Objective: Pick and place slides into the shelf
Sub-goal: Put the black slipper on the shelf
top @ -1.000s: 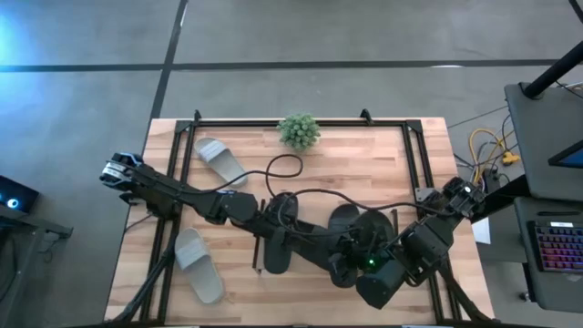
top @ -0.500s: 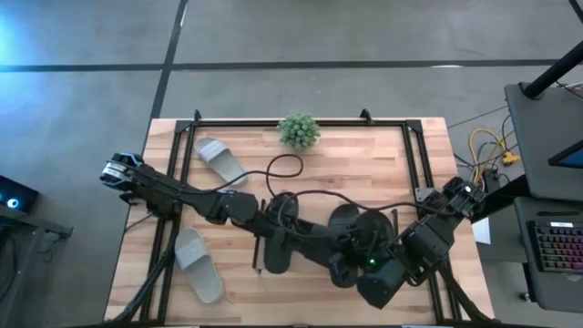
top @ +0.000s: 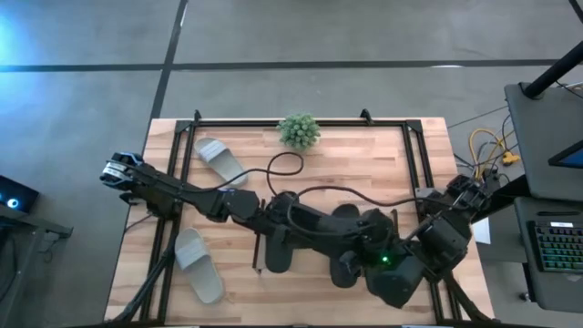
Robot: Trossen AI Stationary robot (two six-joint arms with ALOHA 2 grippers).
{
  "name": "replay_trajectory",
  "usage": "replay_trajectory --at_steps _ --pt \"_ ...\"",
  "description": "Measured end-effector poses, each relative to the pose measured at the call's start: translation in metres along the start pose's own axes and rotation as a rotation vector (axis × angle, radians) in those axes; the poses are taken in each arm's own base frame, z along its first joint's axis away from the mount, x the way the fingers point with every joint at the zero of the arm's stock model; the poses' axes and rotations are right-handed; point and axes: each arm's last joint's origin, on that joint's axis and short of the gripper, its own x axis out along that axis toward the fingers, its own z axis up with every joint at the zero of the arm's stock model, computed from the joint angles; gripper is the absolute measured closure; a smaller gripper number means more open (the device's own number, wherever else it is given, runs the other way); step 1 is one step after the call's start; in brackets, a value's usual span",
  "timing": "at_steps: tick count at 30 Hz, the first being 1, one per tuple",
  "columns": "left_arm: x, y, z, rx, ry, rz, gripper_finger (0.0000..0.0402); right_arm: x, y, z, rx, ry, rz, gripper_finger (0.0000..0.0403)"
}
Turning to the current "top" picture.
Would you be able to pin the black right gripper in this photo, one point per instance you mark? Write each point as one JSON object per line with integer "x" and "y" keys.
{"x": 375, "y": 230}

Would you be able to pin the black monitor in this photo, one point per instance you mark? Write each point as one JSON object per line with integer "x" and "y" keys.
{"x": 571, "y": 158}

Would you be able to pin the green plant in white pot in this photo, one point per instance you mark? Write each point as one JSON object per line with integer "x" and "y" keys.
{"x": 298, "y": 132}

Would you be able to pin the grey desk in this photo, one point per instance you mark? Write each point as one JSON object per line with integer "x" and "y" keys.
{"x": 542, "y": 127}

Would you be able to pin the backlit black keyboard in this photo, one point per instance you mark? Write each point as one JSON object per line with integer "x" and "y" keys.
{"x": 558, "y": 248}

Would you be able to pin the black diagonal beam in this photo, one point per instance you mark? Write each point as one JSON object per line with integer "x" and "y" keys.
{"x": 498, "y": 200}

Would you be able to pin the black device with blue light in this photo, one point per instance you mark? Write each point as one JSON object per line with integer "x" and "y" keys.
{"x": 20, "y": 193}

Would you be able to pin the white paper sheet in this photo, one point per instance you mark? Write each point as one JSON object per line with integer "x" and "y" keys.
{"x": 482, "y": 232}

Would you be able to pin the grey rubber slide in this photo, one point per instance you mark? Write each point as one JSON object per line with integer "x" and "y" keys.
{"x": 200, "y": 273}
{"x": 218, "y": 159}

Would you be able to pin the wooden shelf with black legs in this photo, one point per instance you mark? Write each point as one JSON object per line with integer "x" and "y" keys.
{"x": 309, "y": 266}

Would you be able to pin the black rubber slide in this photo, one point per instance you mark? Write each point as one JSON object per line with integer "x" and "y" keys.
{"x": 278, "y": 259}
{"x": 346, "y": 210}

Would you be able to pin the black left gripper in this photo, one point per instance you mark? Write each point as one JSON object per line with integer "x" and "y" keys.
{"x": 291, "y": 216}

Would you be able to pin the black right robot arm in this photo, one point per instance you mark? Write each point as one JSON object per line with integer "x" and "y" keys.
{"x": 444, "y": 237}

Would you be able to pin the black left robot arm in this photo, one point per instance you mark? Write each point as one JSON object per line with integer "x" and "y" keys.
{"x": 173, "y": 191}

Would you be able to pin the black pole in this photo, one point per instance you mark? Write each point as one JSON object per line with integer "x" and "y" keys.
{"x": 551, "y": 73}

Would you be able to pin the grey side table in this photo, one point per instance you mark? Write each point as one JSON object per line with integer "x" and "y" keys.
{"x": 27, "y": 223}

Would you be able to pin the black aluminium table frame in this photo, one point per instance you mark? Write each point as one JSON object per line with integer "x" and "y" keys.
{"x": 228, "y": 123}

